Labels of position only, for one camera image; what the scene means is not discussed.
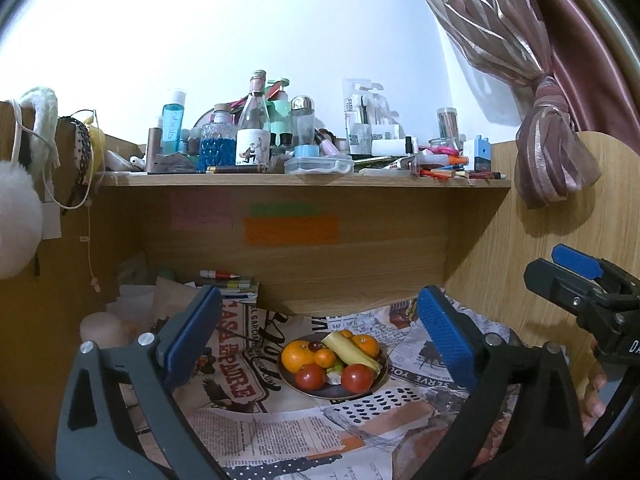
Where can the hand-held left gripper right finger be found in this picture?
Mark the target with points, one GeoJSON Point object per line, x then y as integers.
{"type": "Point", "coordinates": [445, 340]}

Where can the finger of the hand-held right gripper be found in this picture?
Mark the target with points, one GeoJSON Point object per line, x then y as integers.
{"type": "Point", "coordinates": [555, 282]}
{"type": "Point", "coordinates": [575, 260]}

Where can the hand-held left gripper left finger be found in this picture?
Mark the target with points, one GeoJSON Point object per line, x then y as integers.
{"type": "Point", "coordinates": [192, 345]}

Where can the medium orange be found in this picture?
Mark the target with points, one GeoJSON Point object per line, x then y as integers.
{"type": "Point", "coordinates": [369, 346]}

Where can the large red tomato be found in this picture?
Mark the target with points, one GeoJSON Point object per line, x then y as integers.
{"type": "Point", "coordinates": [359, 378]}

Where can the small orange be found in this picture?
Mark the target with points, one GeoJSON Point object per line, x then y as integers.
{"type": "Point", "coordinates": [346, 333]}
{"type": "Point", "coordinates": [325, 358]}

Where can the long yellow banana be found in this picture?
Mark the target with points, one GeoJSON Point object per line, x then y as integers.
{"type": "Point", "coordinates": [345, 350]}

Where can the brown round plate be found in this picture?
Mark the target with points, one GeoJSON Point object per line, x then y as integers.
{"type": "Point", "coordinates": [345, 392]}

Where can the small red tomato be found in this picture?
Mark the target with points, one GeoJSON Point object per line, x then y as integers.
{"type": "Point", "coordinates": [310, 377]}

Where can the person's right hand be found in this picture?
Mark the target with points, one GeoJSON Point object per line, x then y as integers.
{"type": "Point", "coordinates": [594, 390]}

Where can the stack of books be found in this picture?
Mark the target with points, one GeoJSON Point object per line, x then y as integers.
{"type": "Point", "coordinates": [240, 290]}

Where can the crumpled white papers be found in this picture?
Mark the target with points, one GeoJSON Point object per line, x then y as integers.
{"type": "Point", "coordinates": [135, 300]}

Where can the red white glue tube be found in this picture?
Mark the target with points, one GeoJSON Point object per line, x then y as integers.
{"type": "Point", "coordinates": [220, 274]}

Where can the large orange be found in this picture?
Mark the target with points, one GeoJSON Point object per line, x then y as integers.
{"type": "Point", "coordinates": [296, 356]}

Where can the wooden shelf unit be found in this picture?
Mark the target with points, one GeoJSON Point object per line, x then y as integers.
{"type": "Point", "coordinates": [350, 265]}

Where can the newspaper print cloth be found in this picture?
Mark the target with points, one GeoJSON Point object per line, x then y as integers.
{"type": "Point", "coordinates": [280, 430]}

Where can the pink sticky note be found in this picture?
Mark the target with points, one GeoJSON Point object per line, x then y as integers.
{"type": "Point", "coordinates": [200, 212]}

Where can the white blue pencil sharpener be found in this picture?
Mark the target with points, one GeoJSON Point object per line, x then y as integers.
{"type": "Point", "coordinates": [477, 156]}

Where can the orange sticky note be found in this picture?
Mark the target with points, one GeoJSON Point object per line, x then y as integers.
{"type": "Point", "coordinates": [290, 230]}

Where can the pile of pens and markers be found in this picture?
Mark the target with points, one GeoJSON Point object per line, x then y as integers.
{"type": "Point", "coordinates": [450, 162]}

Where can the green sticky note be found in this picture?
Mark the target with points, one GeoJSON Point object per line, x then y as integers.
{"type": "Point", "coordinates": [282, 208]}

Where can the small glass bowl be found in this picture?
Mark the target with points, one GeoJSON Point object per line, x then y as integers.
{"type": "Point", "coordinates": [442, 144]}

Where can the black gold pen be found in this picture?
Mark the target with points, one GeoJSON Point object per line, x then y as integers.
{"type": "Point", "coordinates": [235, 169]}

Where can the dark grey pouch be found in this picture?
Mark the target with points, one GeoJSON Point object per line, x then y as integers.
{"type": "Point", "coordinates": [172, 162]}

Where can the clear cylinder with sticks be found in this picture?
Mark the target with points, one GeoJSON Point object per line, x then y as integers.
{"type": "Point", "coordinates": [446, 122]}

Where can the blue textured glass bottle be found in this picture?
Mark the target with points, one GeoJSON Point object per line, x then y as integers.
{"type": "Point", "coordinates": [218, 147]}

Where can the white plastic pieces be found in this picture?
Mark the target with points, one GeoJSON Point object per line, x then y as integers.
{"type": "Point", "coordinates": [117, 160]}

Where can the white box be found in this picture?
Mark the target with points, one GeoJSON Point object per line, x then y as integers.
{"type": "Point", "coordinates": [387, 147]}

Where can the brown tube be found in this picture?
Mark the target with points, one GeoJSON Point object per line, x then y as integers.
{"type": "Point", "coordinates": [153, 147]}

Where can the clear bottle white label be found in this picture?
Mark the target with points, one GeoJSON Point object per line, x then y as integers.
{"type": "Point", "coordinates": [252, 145]}

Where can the clear plastic box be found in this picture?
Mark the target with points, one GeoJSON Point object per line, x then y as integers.
{"type": "Point", "coordinates": [317, 166]}

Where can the white pompom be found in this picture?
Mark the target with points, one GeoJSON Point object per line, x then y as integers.
{"type": "Point", "coordinates": [15, 220]}

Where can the blue liquid bottle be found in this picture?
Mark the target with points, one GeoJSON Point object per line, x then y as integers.
{"type": "Point", "coordinates": [172, 125]}

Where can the small dark bottle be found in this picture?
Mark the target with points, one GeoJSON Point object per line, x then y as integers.
{"type": "Point", "coordinates": [285, 142]}

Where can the yellow headband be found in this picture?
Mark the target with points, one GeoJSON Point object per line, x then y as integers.
{"type": "Point", "coordinates": [98, 142]}

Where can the pink tube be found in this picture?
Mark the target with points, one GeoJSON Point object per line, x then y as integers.
{"type": "Point", "coordinates": [330, 147]}

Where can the light blue tape roll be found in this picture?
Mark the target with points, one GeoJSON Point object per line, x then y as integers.
{"type": "Point", "coordinates": [306, 151]}

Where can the black lace headband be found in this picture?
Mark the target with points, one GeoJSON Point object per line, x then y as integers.
{"type": "Point", "coordinates": [82, 145]}

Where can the clear blister package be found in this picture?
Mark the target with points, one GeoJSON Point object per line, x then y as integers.
{"type": "Point", "coordinates": [386, 115]}
{"type": "Point", "coordinates": [357, 120]}

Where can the pink striped curtain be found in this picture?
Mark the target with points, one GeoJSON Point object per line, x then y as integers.
{"type": "Point", "coordinates": [500, 25]}

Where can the clear bottle silver cap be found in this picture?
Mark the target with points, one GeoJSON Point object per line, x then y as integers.
{"type": "Point", "coordinates": [301, 122]}

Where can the green pump bottle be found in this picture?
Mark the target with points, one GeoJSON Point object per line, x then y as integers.
{"type": "Point", "coordinates": [281, 110]}

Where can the white fluffy headband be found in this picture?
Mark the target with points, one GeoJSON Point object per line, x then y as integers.
{"type": "Point", "coordinates": [42, 105]}

